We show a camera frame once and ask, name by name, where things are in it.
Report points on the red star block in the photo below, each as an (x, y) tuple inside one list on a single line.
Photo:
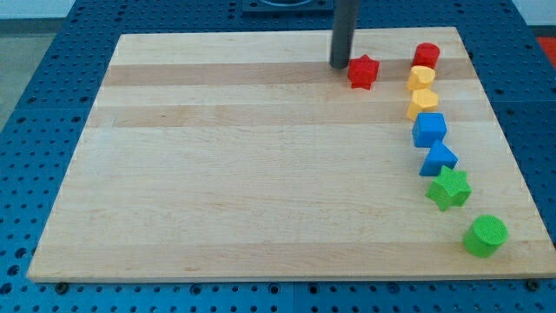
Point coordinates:
[(363, 72)]

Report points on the blue triangle block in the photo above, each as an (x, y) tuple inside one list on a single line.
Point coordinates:
[(438, 156)]

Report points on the yellow heart block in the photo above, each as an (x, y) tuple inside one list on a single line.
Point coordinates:
[(420, 77)]

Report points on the green cylinder block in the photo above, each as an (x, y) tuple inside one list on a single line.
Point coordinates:
[(485, 235)]

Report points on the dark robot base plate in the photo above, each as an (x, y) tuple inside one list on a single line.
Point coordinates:
[(285, 6)]

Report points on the yellow hexagon block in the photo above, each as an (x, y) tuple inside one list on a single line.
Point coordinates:
[(423, 100)]

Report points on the blue cube block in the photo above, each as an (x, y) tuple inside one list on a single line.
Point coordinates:
[(428, 128)]

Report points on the green star block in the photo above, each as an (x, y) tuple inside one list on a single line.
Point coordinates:
[(449, 189)]

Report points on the red cylinder block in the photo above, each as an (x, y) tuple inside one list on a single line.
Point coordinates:
[(426, 54)]

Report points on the light wooden board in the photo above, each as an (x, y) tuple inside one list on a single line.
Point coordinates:
[(242, 156)]

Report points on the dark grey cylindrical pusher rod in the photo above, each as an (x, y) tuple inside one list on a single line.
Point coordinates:
[(345, 16)]

